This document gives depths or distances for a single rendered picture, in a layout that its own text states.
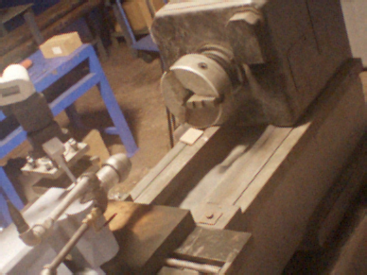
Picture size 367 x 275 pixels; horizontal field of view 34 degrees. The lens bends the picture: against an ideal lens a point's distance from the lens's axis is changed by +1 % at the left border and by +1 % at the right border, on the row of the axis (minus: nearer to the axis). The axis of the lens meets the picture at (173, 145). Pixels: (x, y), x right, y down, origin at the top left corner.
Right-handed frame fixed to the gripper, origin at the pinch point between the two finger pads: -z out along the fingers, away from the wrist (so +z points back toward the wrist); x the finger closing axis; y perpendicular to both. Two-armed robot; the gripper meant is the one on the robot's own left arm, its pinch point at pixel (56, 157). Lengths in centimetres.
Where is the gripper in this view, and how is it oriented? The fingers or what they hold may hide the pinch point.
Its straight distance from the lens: 168.5
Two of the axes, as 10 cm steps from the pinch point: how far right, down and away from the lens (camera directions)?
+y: 5.7, 1.9, -8.0
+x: -7.4, 5.3, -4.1
